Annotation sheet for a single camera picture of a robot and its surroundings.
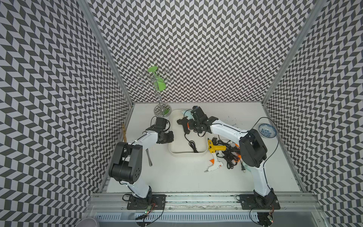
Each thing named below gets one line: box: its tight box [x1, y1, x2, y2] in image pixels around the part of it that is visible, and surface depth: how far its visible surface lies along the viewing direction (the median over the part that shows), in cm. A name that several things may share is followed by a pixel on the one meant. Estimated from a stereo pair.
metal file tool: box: [145, 148, 153, 167], surface depth 90 cm
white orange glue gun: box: [204, 153, 224, 173], surface depth 86 cm
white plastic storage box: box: [168, 109, 209, 157], surface depth 96 cm
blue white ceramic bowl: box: [258, 123, 277, 139], surface depth 101 cm
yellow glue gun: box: [207, 139, 227, 154], surface depth 91 cm
